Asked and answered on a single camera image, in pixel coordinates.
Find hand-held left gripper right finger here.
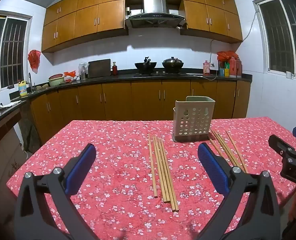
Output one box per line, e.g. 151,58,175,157
197,142,281,240

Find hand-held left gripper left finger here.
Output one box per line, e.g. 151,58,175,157
14,143,100,240

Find wooden chopstick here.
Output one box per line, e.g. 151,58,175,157
161,139,180,212
225,130,249,174
155,139,170,203
213,129,243,169
210,129,239,168
153,135,167,204
208,136,226,160
148,133,158,198
158,137,176,212

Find beige perforated chopstick holder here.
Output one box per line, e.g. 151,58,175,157
172,96,216,142

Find red floral tablecloth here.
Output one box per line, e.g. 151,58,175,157
6,117,296,240

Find wooden base cabinets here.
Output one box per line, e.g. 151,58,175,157
29,79,252,146

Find green basin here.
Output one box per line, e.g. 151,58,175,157
48,74,65,87

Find orange plastic bag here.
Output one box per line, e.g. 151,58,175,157
63,71,77,82

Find white cloth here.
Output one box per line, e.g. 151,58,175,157
0,100,23,111

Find yellow detergent bottle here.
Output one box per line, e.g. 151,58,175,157
18,80,29,98

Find clear plastic bag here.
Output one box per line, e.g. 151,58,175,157
78,62,90,80

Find metal faucet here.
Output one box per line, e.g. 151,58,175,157
28,72,36,93

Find black kitchen countertop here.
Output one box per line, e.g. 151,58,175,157
0,72,253,130

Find dark cutting board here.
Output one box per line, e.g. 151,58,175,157
87,59,112,78

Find red plastic bag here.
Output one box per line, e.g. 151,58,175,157
217,50,239,62
28,50,42,74

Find barred window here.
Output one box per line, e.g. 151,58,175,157
0,15,33,93
252,0,296,78

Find black gas stove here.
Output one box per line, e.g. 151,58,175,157
133,71,189,77

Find wok with lid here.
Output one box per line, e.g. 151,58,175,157
162,57,184,74

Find black wok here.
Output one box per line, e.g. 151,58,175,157
134,57,157,75

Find steel range hood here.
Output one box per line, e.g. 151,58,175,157
124,0,186,29

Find white wall cable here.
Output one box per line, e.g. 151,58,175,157
210,11,260,63

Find wooden wall cabinets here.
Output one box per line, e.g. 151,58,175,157
41,0,243,53

